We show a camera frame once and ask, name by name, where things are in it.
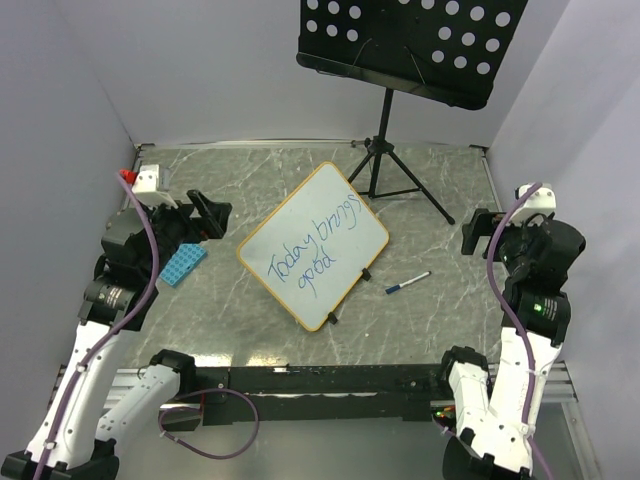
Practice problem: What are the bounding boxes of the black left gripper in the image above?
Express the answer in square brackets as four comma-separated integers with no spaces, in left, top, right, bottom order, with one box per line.
[136,188,230,279]

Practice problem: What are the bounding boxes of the yellow framed whiteboard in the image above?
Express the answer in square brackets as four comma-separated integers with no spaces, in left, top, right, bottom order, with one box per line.
[236,162,390,332]

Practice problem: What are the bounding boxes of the white blue whiteboard marker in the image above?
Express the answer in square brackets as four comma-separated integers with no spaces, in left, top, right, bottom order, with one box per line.
[385,271,432,295]

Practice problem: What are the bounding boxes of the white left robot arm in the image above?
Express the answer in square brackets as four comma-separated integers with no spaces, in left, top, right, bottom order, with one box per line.
[1,190,232,479]

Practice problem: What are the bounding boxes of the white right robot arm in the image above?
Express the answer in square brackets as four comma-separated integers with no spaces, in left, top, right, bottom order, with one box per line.
[433,209,586,479]

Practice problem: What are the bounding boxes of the blue studded building plate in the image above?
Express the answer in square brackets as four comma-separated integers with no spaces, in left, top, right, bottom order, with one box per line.
[160,243,208,288]

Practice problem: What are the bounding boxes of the black perforated music stand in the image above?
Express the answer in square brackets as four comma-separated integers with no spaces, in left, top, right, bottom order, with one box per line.
[296,0,527,224]

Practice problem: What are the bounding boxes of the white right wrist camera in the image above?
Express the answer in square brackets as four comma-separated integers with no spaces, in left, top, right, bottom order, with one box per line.
[511,184,556,226]

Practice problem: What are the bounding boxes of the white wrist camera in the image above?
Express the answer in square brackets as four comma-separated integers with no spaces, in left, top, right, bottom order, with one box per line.
[511,184,556,226]
[119,164,178,208]

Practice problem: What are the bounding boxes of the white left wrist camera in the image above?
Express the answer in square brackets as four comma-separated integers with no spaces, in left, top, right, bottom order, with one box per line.
[119,164,178,208]

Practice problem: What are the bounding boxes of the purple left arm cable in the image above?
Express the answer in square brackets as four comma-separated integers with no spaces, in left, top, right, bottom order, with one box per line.
[29,169,261,480]

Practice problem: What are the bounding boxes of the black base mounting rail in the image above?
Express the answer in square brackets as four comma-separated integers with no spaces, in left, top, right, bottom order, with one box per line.
[137,363,496,426]

